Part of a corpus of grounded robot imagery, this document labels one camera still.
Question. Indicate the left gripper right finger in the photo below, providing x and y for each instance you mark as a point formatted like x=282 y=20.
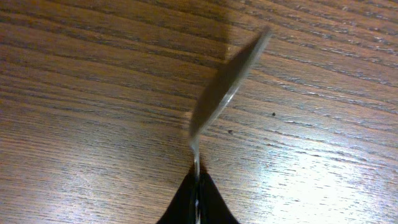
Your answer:
x=213 y=209

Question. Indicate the small steel teaspoon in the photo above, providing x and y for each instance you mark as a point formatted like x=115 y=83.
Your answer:
x=219 y=92

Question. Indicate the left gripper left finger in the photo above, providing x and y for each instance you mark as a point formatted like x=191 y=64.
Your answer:
x=181 y=209

